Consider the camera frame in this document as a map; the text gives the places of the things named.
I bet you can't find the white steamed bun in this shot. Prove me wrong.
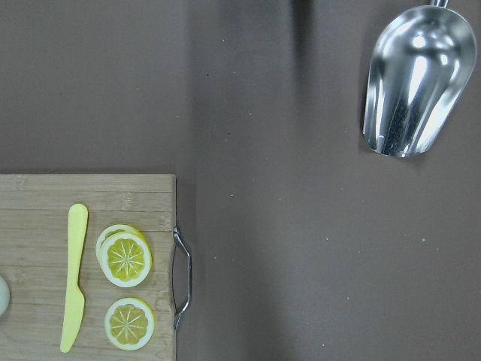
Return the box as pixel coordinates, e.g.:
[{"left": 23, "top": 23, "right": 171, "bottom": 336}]
[{"left": 0, "top": 277, "right": 11, "bottom": 316}]

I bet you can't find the yellow plastic knife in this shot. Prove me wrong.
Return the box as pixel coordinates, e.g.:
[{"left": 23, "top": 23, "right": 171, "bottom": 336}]
[{"left": 59, "top": 203, "right": 89, "bottom": 353}]

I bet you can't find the front lemon slice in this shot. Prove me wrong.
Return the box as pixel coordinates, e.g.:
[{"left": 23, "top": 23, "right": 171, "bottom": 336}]
[{"left": 104, "top": 297, "right": 156, "bottom": 351}]

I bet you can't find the bamboo cutting board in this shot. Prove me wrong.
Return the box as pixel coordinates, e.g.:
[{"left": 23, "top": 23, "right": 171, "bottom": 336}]
[{"left": 1, "top": 174, "right": 177, "bottom": 360}]

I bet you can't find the metal scoop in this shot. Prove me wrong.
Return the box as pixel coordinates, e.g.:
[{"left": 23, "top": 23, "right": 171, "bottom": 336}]
[{"left": 363, "top": 1, "right": 477, "bottom": 158}]

